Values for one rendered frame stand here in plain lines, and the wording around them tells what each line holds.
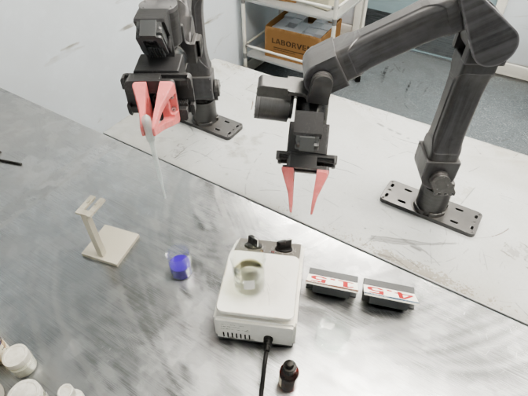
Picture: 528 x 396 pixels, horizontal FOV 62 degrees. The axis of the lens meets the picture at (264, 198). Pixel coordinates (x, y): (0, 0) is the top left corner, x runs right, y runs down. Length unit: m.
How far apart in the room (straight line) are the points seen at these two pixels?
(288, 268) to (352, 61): 0.34
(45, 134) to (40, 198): 0.25
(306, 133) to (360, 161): 0.42
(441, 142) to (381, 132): 0.35
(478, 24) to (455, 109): 0.16
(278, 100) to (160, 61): 0.20
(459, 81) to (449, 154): 0.14
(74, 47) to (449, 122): 1.68
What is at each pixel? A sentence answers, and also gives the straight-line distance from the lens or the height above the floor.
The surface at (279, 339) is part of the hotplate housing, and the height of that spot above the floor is 0.93.
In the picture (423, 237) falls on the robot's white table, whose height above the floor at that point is 0.90.
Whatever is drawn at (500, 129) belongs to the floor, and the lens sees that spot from 3.03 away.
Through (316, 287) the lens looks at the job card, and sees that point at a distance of 0.80.
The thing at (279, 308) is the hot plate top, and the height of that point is 0.99.
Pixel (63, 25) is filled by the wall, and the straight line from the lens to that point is 2.11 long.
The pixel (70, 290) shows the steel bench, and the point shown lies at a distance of 0.89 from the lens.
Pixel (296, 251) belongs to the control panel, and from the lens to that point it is 0.80.
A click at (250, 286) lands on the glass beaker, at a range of 0.67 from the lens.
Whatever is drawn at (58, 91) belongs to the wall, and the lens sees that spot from 2.15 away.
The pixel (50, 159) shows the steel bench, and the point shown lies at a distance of 1.18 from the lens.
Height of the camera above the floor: 1.58
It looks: 45 degrees down
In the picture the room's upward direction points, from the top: 1 degrees counter-clockwise
